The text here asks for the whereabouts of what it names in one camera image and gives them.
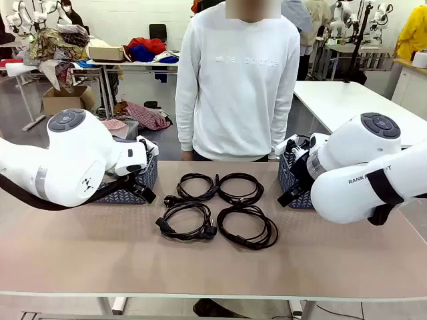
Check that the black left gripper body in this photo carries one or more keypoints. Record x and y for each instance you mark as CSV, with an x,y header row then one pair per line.
x,y
134,182

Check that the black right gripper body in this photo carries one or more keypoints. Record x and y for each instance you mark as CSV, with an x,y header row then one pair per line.
x,y
302,175

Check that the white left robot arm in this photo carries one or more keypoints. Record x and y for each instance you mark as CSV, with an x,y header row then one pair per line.
x,y
70,166

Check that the person's left forearm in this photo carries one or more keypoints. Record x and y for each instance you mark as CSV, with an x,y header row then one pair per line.
x,y
282,126

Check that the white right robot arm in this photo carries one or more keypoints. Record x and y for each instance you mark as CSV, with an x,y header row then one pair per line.
x,y
353,193

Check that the person's right hand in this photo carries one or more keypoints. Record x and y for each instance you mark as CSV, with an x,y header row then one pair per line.
x,y
187,156

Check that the blue-grey plastic basket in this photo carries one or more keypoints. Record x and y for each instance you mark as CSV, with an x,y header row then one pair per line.
x,y
133,196
286,180

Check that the clear plastic storage box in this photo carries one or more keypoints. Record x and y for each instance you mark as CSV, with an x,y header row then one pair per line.
x,y
132,128

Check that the pink checked cloth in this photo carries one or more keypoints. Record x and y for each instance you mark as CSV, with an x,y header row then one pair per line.
x,y
115,126

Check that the red checked cloth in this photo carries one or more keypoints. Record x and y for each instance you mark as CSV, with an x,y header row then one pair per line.
x,y
146,115

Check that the white side table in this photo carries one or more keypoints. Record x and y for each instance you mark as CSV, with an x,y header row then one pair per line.
x,y
333,100

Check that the person in white sweatshirt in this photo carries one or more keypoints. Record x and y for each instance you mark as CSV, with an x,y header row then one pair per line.
x,y
237,100

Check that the brown cardboard box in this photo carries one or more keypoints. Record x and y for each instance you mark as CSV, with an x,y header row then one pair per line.
x,y
65,100

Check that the white table leg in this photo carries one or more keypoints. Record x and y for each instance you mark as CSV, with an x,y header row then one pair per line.
x,y
300,306
115,305

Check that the white clothes table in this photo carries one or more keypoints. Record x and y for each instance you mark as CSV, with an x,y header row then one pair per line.
x,y
133,65

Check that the blue cloth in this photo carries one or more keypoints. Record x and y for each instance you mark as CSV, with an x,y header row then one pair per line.
x,y
141,53

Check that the black shoe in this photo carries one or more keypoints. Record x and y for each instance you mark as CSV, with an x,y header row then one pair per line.
x,y
210,308

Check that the beige flat box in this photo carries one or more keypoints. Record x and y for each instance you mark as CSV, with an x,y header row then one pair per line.
x,y
106,53

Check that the white cabinet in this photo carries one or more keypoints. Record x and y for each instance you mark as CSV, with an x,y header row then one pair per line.
x,y
410,86

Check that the red cloth pile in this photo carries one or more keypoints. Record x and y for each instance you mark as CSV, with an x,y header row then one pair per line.
x,y
146,43

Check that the black tripod stand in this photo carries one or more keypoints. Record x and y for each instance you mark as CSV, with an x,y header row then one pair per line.
x,y
358,46

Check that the black office chair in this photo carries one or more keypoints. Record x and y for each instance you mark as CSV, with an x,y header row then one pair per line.
x,y
157,32

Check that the person in beige coat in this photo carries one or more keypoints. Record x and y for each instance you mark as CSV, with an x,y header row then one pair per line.
x,y
315,23

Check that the patterned clothes pile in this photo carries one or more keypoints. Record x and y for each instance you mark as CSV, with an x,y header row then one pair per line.
x,y
56,46

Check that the grey cloth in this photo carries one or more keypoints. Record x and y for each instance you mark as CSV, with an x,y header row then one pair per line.
x,y
298,16

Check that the white ironing board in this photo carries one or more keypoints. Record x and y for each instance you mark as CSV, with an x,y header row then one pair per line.
x,y
23,68

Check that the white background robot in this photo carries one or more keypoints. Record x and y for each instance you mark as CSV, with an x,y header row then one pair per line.
x,y
40,11
340,18
382,16

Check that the person in dark jacket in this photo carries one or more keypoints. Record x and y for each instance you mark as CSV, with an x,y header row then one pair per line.
x,y
71,15

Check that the person in yellow jacket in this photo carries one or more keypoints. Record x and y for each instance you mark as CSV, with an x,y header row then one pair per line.
x,y
413,33

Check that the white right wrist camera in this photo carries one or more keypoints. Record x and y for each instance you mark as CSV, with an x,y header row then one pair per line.
x,y
293,145

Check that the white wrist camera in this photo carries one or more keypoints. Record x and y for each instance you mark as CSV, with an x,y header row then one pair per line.
x,y
148,146
293,145

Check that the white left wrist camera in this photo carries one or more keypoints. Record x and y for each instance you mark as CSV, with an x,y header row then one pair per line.
x,y
148,146

